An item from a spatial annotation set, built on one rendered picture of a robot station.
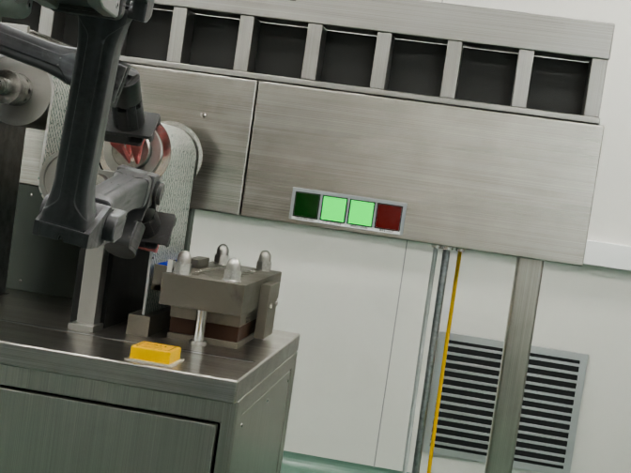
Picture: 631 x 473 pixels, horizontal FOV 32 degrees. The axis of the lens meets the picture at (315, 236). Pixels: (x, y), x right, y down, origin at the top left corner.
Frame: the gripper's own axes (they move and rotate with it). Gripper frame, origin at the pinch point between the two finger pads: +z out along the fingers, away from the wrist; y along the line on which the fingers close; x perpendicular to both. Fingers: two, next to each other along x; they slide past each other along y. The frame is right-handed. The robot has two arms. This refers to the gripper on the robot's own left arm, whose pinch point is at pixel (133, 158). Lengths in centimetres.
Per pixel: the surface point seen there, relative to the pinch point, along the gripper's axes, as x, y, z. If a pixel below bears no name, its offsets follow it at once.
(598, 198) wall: 196, 123, 180
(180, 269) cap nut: -12.8, 11.5, 15.0
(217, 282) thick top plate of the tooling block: -14.8, 19.1, 14.7
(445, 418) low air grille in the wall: 125, 75, 252
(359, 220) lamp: 20, 41, 29
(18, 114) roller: 7.7, -25.6, 0.5
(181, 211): 8.9, 5.5, 22.4
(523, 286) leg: 24, 80, 47
